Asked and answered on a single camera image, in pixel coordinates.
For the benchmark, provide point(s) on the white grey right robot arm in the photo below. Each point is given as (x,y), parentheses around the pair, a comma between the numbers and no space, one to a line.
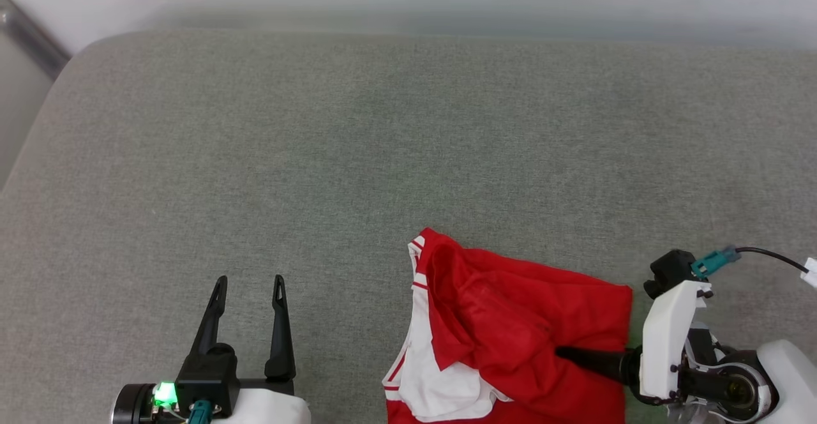
(788,373)

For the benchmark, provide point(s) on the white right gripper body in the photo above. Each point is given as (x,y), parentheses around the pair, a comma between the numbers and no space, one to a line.
(664,347)

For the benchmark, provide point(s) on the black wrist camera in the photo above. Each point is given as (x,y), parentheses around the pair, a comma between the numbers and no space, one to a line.
(667,271)
(207,376)

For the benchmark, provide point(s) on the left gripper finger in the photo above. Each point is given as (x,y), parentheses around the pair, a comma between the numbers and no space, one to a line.
(210,328)
(280,347)

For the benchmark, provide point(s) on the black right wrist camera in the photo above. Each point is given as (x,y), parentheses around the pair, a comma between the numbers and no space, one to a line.
(667,271)

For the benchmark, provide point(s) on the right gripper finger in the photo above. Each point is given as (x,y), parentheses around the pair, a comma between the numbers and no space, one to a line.
(597,363)

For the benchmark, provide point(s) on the red and white garment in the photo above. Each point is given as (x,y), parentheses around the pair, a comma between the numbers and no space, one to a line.
(510,322)

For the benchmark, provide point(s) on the grey metal door frame strip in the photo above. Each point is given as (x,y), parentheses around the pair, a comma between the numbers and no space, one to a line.
(32,37)

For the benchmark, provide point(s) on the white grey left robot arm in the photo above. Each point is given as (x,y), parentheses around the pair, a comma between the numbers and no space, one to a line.
(131,405)

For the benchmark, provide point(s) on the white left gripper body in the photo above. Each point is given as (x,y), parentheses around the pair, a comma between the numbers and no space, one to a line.
(268,408)

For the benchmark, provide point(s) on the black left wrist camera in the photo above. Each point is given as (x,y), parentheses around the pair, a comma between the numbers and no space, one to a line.
(207,376)

